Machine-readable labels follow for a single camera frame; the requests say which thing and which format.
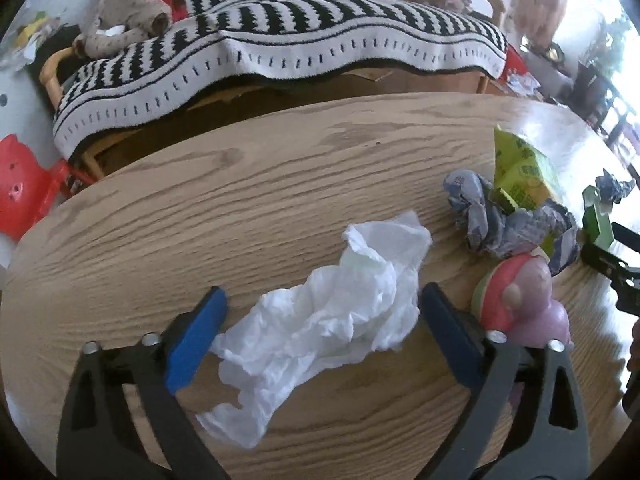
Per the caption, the pink round toy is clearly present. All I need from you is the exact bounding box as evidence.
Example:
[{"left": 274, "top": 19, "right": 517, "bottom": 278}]
[{"left": 471, "top": 252, "right": 574, "bottom": 349}]

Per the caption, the white tissue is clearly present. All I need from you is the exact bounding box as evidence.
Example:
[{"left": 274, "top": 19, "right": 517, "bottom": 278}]
[{"left": 195, "top": 210, "right": 434, "bottom": 450}]

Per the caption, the black and white striped blanket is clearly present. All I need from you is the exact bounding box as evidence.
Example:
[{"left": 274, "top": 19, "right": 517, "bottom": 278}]
[{"left": 52, "top": 0, "right": 509, "bottom": 162}]

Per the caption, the dark chair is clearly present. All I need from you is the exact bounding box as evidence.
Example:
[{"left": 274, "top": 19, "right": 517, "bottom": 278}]
[{"left": 574, "top": 59, "right": 640, "bottom": 162}]

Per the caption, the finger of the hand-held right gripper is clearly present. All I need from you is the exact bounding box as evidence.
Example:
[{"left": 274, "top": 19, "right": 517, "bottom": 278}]
[
  {"left": 579, "top": 243, "right": 640, "bottom": 317},
  {"left": 612, "top": 222, "right": 640, "bottom": 254}
]

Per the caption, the red plastic item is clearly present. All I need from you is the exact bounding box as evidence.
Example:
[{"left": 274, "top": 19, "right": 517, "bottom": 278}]
[{"left": 502, "top": 44, "right": 539, "bottom": 94}]

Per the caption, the white cabinet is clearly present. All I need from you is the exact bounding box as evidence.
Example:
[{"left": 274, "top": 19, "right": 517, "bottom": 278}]
[{"left": 0, "top": 52, "right": 57, "bottom": 163}]

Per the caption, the red bear-shaped stool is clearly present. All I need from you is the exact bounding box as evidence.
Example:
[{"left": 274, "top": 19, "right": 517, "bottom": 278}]
[{"left": 0, "top": 132, "right": 97, "bottom": 242}]

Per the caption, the yellow toy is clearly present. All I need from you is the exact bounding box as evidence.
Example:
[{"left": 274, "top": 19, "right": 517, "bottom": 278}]
[{"left": 14, "top": 16, "right": 52, "bottom": 47}]

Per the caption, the wooden sofa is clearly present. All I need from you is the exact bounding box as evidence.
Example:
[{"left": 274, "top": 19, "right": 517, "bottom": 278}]
[{"left": 39, "top": 0, "right": 507, "bottom": 182}]

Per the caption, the red plaid cushion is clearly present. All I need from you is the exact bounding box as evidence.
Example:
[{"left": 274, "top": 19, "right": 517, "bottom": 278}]
[{"left": 144, "top": 0, "right": 189, "bottom": 22}]

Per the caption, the crumpled grey paper ball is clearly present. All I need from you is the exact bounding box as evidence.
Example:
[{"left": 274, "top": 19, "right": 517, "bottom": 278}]
[
  {"left": 500, "top": 199, "right": 582, "bottom": 277},
  {"left": 594, "top": 168, "right": 636, "bottom": 205},
  {"left": 443, "top": 169, "right": 507, "bottom": 257}
]

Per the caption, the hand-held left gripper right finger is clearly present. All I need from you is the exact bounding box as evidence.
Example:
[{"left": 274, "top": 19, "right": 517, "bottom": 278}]
[{"left": 419, "top": 282, "right": 592, "bottom": 480}]

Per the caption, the pink patterned curtain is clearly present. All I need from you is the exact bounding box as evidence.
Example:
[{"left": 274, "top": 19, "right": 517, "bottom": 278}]
[{"left": 514, "top": 0, "right": 572, "bottom": 47}]

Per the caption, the green and red snack bag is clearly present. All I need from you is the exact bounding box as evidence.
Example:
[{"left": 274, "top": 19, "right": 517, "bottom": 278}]
[{"left": 581, "top": 184, "right": 615, "bottom": 249}]

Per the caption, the yellow-green snack packet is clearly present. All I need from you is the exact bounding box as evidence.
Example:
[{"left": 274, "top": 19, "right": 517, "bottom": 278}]
[{"left": 492, "top": 126, "right": 564, "bottom": 257}]

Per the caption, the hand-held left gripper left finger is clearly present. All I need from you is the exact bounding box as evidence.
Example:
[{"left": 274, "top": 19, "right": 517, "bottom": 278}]
[{"left": 56, "top": 287, "right": 230, "bottom": 480}]

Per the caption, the brown plush toy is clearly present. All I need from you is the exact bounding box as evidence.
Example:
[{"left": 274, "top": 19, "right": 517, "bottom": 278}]
[{"left": 72, "top": 0, "right": 174, "bottom": 59}]

